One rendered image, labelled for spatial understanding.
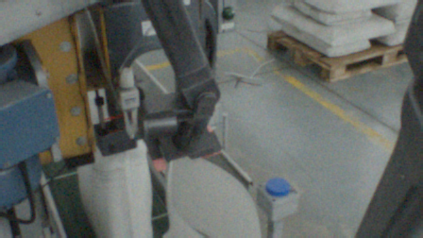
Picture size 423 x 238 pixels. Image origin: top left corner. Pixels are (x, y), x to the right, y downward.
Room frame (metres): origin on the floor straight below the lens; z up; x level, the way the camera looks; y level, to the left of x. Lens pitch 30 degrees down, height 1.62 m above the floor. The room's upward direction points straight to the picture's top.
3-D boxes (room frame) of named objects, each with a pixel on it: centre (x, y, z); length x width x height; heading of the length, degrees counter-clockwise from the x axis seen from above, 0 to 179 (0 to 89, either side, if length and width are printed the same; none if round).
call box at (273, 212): (0.98, -0.16, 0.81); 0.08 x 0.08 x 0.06; 27
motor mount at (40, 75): (0.78, 0.33, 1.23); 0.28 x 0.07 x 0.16; 27
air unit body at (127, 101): (0.88, 0.17, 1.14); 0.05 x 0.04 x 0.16; 117
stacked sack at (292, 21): (3.97, -0.84, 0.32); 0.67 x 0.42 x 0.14; 121
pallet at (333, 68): (3.94, -1.19, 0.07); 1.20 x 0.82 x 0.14; 119
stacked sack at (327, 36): (3.62, -1.03, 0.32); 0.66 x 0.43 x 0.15; 119
